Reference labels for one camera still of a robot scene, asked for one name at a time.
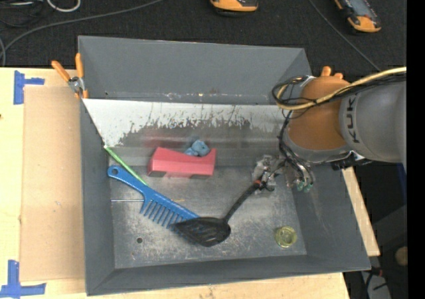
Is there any black slotted spatula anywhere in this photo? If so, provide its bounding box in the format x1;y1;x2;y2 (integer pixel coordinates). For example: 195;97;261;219
170;179;267;249

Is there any grey metal bin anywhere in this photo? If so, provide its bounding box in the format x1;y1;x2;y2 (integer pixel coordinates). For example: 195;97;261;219
76;35;373;296

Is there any small blue toy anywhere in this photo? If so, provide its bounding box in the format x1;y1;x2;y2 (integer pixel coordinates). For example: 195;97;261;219
183;138;211;158

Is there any black cylinder on white bracket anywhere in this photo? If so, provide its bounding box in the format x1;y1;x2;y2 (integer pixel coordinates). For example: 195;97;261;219
330;152;365;171

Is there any red curved block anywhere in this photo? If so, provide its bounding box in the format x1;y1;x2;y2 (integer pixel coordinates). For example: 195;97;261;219
146;146;218;180

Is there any thin green stick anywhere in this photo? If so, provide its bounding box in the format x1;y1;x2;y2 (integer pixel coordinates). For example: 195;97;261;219
104;146;148;186

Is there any blue plastic comb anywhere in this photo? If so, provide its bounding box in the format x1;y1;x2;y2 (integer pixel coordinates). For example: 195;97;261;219
106;164;201;229

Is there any brown cardboard board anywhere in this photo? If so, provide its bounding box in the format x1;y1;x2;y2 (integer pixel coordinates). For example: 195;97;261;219
19;85;86;282

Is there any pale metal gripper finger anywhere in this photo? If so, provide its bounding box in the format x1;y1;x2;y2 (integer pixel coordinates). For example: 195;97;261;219
254;154;277;174
260;173;278;192

